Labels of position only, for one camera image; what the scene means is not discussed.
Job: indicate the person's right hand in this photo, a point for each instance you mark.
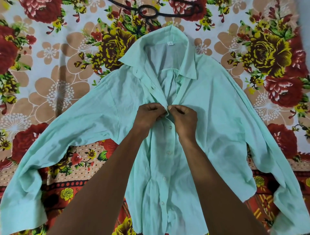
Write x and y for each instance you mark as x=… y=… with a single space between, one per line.
x=185 y=122

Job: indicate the person's left hand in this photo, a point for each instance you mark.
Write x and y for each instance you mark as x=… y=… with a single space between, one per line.
x=147 y=117

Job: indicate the person's right thumb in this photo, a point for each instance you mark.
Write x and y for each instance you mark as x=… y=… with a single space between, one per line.
x=171 y=111

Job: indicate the person's left thumb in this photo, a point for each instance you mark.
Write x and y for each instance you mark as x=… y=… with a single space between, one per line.
x=163 y=113

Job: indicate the mint green button-up shirt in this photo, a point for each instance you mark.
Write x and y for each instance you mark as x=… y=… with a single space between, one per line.
x=218 y=116

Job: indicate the person's right forearm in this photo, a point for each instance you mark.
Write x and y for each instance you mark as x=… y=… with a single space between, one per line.
x=215 y=191

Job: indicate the person's left forearm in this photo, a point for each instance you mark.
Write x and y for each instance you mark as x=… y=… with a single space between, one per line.
x=101 y=186

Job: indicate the black clothes hanger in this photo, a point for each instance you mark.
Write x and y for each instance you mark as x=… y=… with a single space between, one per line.
x=155 y=9

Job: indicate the floral bedsheet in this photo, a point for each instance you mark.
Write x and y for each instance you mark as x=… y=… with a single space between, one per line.
x=53 y=72

